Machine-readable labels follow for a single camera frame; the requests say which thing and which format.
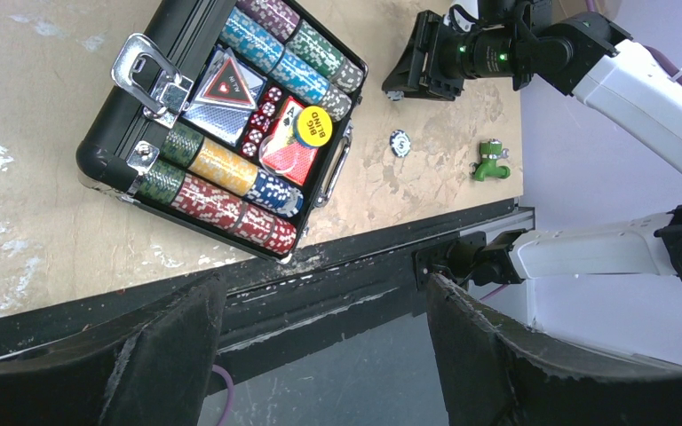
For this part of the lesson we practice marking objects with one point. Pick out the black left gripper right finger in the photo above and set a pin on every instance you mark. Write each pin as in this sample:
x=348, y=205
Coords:
x=495, y=370

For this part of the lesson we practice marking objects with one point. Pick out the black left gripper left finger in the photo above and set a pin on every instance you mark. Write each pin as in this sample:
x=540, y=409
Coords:
x=150, y=366

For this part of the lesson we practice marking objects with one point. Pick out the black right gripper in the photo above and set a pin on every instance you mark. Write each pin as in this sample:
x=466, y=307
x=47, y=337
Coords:
x=515, y=39

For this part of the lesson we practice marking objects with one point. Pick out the white blue chip five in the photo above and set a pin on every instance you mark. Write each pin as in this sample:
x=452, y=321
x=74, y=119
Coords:
x=400, y=143

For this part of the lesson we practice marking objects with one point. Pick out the black poker set case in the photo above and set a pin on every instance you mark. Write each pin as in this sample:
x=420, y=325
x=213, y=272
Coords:
x=139, y=147

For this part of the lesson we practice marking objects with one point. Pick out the red triangular all-in marker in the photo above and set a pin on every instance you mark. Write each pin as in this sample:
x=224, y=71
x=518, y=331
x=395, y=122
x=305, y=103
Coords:
x=227, y=87

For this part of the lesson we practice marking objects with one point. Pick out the blue playing card deck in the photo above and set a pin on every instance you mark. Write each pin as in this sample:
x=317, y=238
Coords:
x=224, y=123

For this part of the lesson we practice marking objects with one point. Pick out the white blue chip four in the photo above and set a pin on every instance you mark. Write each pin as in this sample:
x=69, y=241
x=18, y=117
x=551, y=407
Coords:
x=395, y=95

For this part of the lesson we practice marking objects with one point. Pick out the yellow big blind button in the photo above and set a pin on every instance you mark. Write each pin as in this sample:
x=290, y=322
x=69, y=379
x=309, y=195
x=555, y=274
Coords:
x=313, y=127

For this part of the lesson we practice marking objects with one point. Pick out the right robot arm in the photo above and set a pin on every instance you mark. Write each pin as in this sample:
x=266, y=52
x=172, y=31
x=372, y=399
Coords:
x=640, y=93

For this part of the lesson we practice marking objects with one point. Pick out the green pipe valve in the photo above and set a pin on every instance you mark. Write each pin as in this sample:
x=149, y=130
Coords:
x=491, y=152

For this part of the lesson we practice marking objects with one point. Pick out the green chip stack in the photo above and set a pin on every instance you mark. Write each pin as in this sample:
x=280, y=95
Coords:
x=344, y=76

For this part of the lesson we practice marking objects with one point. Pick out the red playing card deck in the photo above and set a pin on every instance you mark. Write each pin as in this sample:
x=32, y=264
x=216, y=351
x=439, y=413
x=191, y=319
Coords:
x=282, y=125

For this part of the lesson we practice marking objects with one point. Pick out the purple chip stack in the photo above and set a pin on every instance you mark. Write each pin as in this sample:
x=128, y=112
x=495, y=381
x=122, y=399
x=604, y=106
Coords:
x=276, y=16

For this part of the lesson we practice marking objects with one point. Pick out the red dice row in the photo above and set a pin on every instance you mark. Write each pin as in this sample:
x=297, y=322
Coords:
x=261, y=121

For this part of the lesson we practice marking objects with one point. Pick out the red chip stack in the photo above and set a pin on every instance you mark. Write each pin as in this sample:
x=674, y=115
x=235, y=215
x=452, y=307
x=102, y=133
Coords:
x=214, y=206

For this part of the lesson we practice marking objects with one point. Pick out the light blue chip stack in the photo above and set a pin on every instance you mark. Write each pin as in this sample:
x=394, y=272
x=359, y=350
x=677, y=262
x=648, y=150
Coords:
x=249, y=39

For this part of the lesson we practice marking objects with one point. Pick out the dark blue chip stack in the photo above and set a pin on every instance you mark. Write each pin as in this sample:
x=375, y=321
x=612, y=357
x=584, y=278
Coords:
x=271, y=193

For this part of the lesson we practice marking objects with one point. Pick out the yellow chip stack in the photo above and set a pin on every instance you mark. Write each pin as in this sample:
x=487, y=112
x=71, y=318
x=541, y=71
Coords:
x=224, y=168

